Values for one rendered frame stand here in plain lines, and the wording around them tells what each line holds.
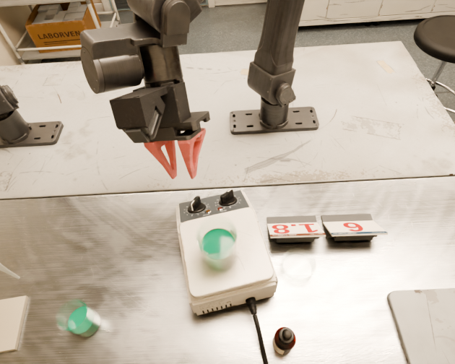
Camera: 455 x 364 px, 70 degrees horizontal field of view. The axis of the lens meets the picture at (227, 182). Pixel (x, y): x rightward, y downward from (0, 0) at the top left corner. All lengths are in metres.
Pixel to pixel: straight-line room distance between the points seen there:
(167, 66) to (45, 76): 0.65
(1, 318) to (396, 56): 1.05
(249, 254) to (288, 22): 0.39
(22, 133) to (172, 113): 0.48
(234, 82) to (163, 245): 0.48
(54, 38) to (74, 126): 1.86
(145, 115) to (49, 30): 2.29
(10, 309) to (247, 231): 0.40
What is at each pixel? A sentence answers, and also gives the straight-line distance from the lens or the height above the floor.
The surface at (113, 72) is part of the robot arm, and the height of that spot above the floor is 1.19.
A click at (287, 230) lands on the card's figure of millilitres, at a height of 0.93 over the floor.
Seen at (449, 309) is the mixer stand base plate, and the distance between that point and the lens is 0.61.
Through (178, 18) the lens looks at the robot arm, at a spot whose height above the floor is 1.23.
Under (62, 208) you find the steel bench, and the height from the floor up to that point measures 0.90.
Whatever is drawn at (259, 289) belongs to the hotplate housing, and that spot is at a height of 0.96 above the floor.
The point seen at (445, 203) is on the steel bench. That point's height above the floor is 0.90.
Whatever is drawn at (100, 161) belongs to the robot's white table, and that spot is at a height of 0.90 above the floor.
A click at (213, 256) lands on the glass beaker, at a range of 0.42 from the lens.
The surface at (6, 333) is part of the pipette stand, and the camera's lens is 0.64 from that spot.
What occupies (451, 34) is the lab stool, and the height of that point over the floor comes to 0.64.
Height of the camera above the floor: 1.42
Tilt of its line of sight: 53 degrees down
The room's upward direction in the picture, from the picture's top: 5 degrees counter-clockwise
